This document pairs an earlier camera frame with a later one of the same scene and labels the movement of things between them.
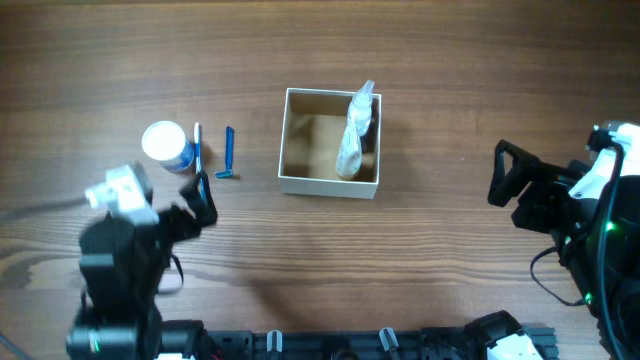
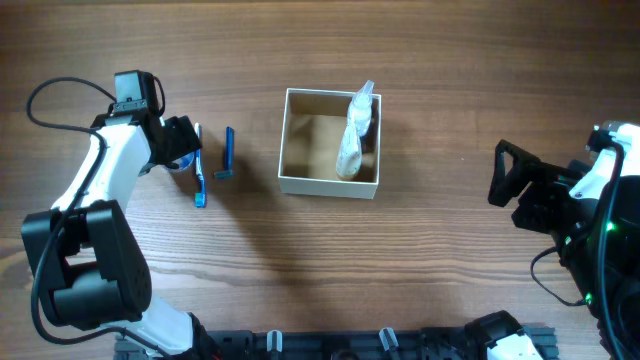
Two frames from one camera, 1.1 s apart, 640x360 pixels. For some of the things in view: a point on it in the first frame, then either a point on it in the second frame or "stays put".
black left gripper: x=203 y=212 -> x=184 y=137
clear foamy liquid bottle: x=360 y=108 stays put
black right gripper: x=550 y=182 stays put
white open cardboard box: x=313 y=122 stays put
